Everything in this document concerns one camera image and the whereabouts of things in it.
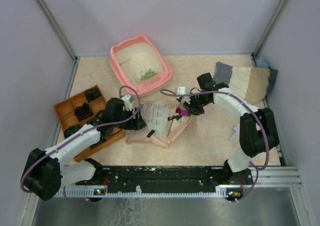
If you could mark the pink litter box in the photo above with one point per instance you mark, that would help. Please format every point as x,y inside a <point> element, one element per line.
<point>131,56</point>

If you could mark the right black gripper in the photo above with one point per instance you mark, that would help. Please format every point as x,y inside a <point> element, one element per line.
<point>191,108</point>

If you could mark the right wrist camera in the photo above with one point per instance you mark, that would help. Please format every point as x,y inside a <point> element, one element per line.
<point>180,91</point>

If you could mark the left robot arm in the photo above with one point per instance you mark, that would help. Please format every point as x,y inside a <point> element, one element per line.
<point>47,171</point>

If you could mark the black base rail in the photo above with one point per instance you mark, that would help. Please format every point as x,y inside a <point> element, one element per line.
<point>166,179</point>

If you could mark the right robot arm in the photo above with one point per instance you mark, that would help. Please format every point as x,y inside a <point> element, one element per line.
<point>256,126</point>

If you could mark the blue cloth in corner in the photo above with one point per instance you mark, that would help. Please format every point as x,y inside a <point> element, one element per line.
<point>262,62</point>

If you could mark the black part in tray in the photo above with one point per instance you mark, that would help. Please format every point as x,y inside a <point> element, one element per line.
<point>92,94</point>

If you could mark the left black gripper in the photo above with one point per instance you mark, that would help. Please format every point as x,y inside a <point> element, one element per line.
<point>138,123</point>

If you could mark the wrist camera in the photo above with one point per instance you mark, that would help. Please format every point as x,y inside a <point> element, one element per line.
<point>180,91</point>
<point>127,99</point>

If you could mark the beige cat litter bag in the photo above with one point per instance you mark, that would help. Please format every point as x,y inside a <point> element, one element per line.
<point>163,123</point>

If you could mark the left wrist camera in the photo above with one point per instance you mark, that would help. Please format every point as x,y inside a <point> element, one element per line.
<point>127,99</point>

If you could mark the black part front tray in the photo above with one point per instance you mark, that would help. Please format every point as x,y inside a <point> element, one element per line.
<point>71,130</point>

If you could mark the grey beige folded cloth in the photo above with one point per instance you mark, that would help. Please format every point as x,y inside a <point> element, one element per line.
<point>252,84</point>

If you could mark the green litter pellets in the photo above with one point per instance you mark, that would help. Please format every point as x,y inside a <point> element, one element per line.
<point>145,74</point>

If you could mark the purple plastic scoop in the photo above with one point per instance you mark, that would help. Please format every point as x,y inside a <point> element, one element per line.
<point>182,112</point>

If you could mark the orange compartment tray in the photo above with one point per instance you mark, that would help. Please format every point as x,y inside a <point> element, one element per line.
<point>77,110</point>

